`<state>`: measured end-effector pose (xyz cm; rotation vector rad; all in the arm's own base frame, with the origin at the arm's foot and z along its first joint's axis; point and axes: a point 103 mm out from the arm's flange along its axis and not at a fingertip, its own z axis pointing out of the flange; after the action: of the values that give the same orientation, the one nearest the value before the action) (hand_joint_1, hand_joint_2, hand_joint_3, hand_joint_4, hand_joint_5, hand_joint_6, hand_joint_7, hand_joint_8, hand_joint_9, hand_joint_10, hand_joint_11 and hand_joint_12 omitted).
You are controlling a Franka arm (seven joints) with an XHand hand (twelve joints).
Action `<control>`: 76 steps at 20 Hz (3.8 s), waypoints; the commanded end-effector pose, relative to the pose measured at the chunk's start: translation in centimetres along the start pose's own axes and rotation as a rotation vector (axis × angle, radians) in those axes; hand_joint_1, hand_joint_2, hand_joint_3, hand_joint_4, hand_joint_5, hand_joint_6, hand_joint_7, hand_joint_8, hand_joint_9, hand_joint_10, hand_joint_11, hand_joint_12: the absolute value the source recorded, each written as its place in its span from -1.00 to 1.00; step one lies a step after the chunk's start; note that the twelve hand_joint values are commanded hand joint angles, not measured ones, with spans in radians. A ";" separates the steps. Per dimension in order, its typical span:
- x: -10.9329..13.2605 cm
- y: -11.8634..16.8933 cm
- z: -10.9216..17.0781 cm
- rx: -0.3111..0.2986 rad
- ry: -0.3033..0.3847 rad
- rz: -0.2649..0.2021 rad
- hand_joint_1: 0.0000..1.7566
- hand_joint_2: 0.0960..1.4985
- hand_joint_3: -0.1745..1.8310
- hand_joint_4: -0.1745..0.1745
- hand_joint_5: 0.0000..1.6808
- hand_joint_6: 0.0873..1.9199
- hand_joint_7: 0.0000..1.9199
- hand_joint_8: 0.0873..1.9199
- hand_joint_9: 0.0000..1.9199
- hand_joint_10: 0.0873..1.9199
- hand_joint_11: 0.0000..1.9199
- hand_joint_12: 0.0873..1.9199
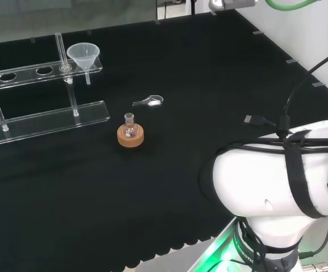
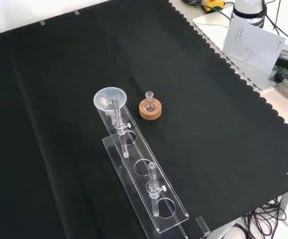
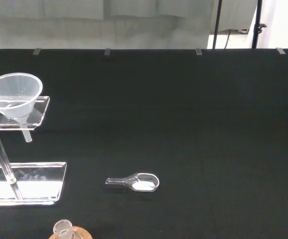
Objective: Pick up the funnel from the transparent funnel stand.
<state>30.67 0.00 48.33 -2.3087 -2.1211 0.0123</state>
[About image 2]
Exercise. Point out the white paper booklet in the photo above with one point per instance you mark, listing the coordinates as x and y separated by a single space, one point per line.
253 44

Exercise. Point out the grey tape strip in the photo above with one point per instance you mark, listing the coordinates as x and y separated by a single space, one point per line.
76 12
42 23

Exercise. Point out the small round-bottom glass flask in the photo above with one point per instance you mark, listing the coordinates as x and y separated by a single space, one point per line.
150 105

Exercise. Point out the black cloth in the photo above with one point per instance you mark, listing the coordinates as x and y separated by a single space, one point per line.
208 124

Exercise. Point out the pale board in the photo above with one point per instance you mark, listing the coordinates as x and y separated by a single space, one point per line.
208 22

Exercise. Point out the translucent plastic funnel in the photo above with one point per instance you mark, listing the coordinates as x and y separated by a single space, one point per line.
106 95

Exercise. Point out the yellow stop button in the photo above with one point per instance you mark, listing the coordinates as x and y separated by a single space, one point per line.
212 3

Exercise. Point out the clear acrylic funnel stand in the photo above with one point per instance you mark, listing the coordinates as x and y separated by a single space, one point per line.
144 159

